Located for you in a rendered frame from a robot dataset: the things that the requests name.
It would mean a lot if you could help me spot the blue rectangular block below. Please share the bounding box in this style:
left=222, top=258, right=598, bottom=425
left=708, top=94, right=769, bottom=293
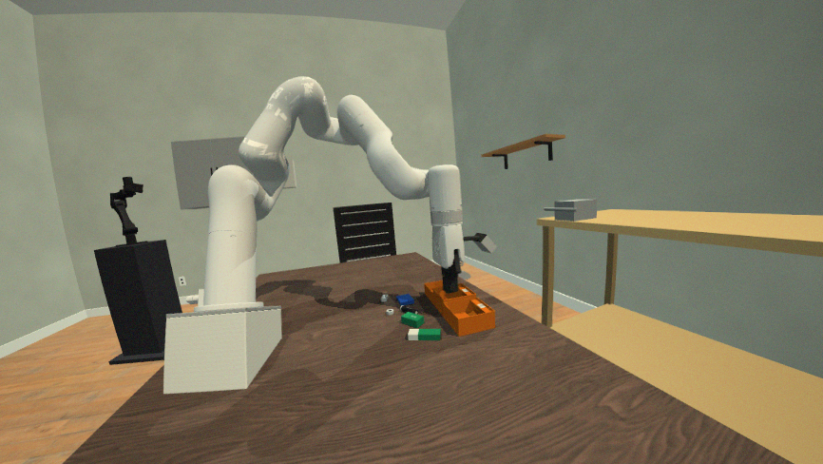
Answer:
left=396, top=294, right=414, bottom=306

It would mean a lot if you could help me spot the orange open-top bin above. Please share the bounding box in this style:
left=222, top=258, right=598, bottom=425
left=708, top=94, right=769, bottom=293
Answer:
left=424, top=280, right=495, bottom=337

